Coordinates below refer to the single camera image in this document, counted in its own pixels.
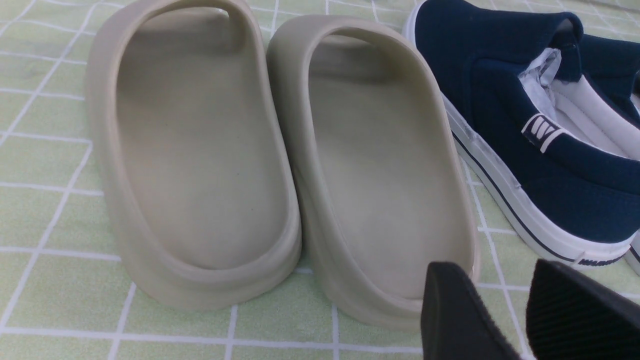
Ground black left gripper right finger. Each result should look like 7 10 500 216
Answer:
525 259 640 360

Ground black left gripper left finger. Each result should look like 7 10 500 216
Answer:
420 261 521 360

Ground navy left slip-on shoe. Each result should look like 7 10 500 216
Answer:
403 0 639 267

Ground navy slip-on shoe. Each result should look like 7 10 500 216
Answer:
403 0 639 267
579 34 640 276

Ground navy right slip-on shoe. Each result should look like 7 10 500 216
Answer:
579 34 640 276

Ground tan right slide slipper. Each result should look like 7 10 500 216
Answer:
266 14 480 332

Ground tan slide slipper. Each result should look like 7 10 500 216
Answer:
266 14 480 332
84 0 301 311

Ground tan left slide slipper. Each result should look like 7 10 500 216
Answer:
84 0 301 311

